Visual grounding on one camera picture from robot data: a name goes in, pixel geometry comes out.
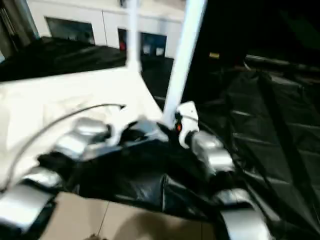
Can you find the white jar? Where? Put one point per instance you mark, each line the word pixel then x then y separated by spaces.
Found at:
pixel 159 51

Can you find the grey tripod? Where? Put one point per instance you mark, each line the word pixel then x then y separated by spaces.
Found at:
pixel 15 27

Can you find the white plastic table top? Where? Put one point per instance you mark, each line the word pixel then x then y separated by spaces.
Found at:
pixel 62 95

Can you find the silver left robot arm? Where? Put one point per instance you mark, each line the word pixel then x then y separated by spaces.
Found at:
pixel 75 142

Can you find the white plastic table leg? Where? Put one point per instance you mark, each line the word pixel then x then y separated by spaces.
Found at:
pixel 132 32
pixel 185 50

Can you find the grey rounded robot part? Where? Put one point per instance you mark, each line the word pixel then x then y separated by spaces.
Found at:
pixel 95 237

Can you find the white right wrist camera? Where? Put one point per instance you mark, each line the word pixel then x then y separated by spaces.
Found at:
pixel 188 112

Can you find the dark metal bar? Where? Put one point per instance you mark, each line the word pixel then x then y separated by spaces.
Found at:
pixel 282 62

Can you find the white sideboard cabinet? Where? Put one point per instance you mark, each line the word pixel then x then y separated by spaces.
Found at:
pixel 107 15

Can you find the red container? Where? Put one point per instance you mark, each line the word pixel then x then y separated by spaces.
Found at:
pixel 122 45

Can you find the black plastic mat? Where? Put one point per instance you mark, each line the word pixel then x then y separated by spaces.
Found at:
pixel 262 125

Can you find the black backdrop cloth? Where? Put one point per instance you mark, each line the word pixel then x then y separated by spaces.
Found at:
pixel 262 25

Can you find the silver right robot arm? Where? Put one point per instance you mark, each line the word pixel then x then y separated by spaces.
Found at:
pixel 212 150

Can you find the small yellow label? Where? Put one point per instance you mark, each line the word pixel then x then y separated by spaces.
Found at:
pixel 214 55

